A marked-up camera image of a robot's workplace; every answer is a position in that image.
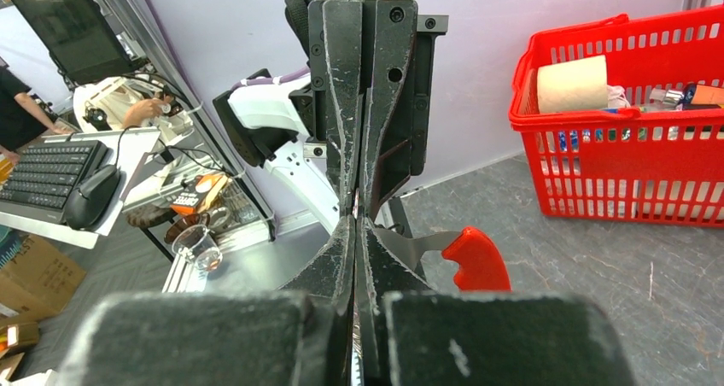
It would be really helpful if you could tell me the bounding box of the black computer mouse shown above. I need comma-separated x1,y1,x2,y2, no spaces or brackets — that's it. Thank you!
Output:
64,164,121,231

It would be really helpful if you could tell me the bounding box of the person in black shirt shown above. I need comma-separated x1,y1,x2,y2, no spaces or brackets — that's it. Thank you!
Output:
1,67,73,165

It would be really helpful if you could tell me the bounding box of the black keyboard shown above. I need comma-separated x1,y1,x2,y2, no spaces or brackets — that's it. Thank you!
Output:
1,140,109,225

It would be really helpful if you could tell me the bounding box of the metal key holder red handle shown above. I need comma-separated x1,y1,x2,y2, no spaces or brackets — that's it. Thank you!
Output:
374,226,511,291

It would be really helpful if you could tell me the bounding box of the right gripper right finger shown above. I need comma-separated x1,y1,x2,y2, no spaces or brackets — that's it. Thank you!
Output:
357,218,431,385

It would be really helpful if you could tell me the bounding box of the red plastic basket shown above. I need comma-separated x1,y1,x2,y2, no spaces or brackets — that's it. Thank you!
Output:
508,5,723,228

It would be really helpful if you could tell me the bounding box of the beige paper roll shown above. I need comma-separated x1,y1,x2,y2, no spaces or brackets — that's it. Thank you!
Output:
536,55,608,114

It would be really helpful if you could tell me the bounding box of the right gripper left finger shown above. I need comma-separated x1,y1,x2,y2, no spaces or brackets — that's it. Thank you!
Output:
281,215,357,385

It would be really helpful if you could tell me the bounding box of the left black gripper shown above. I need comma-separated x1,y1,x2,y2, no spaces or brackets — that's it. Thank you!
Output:
307,0,448,219

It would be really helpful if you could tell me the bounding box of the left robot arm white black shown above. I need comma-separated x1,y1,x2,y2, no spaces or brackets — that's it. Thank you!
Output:
213,0,449,232

